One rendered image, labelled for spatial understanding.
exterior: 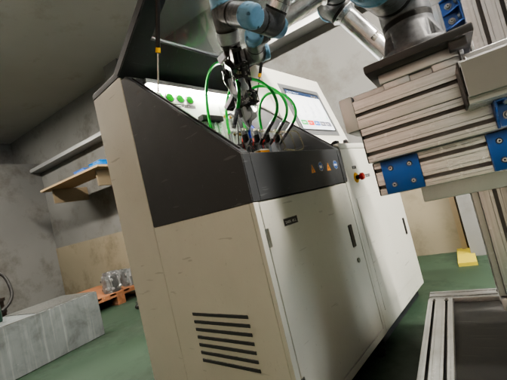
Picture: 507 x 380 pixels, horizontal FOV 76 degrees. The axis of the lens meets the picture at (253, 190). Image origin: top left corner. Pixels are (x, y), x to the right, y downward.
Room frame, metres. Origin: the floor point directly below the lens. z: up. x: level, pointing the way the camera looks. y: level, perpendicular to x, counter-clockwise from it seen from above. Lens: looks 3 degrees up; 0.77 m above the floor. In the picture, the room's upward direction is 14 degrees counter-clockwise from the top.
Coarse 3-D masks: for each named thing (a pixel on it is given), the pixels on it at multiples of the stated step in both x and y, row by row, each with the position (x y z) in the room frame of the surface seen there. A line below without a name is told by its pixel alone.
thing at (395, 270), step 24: (264, 72) 1.81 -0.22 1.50; (288, 120) 1.76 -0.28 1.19; (336, 120) 2.25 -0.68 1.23; (360, 168) 1.67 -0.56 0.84; (360, 192) 1.62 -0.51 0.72; (360, 216) 1.56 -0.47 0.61; (384, 216) 1.79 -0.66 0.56; (384, 240) 1.72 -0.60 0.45; (408, 240) 2.00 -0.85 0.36; (384, 264) 1.66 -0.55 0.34; (408, 264) 1.92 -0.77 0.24; (384, 288) 1.60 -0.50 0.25; (408, 288) 1.85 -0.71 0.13; (384, 312) 1.56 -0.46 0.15; (384, 336) 1.60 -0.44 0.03
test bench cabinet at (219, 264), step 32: (192, 224) 1.21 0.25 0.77; (224, 224) 1.10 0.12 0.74; (256, 224) 1.01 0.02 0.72; (192, 256) 1.24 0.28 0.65; (224, 256) 1.13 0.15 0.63; (256, 256) 1.03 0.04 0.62; (192, 288) 1.27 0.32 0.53; (224, 288) 1.15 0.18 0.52; (256, 288) 1.05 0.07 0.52; (192, 320) 1.30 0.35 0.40; (224, 320) 1.18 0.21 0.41; (256, 320) 1.08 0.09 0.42; (192, 352) 1.33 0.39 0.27; (224, 352) 1.20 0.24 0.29; (256, 352) 1.10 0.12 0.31; (288, 352) 1.01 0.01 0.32; (384, 352) 1.48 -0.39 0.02
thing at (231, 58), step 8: (224, 48) 1.09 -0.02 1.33; (232, 48) 1.07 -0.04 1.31; (240, 48) 1.08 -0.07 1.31; (232, 56) 1.09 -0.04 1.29; (240, 56) 1.11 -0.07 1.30; (224, 64) 1.15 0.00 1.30; (232, 64) 1.12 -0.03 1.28; (240, 64) 1.12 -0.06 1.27; (248, 64) 1.13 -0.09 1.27; (232, 72) 1.14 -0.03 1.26; (240, 72) 1.15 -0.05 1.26; (248, 72) 1.16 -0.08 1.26; (232, 80) 1.14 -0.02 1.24
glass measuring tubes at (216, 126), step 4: (200, 116) 1.61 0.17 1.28; (204, 116) 1.61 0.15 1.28; (212, 116) 1.65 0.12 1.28; (216, 116) 1.67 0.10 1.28; (220, 116) 1.70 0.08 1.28; (200, 120) 1.62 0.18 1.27; (204, 120) 1.62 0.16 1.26; (212, 120) 1.65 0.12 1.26; (216, 120) 1.67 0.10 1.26; (220, 120) 1.69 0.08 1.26; (208, 124) 1.66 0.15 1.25; (212, 124) 1.65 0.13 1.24; (216, 124) 1.67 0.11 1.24; (220, 124) 1.70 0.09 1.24; (216, 128) 1.67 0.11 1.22; (220, 128) 1.70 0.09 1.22; (220, 132) 1.70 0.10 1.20
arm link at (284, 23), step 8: (272, 0) 1.00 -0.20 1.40; (280, 0) 1.00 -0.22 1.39; (288, 0) 1.00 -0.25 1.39; (272, 8) 1.01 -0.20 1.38; (280, 8) 1.01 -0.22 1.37; (288, 8) 1.03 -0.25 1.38; (272, 16) 1.02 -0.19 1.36; (280, 16) 1.03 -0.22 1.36; (272, 24) 1.03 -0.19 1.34; (280, 24) 1.05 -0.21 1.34; (264, 32) 1.04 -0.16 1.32; (272, 32) 1.06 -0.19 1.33; (280, 32) 1.07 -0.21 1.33
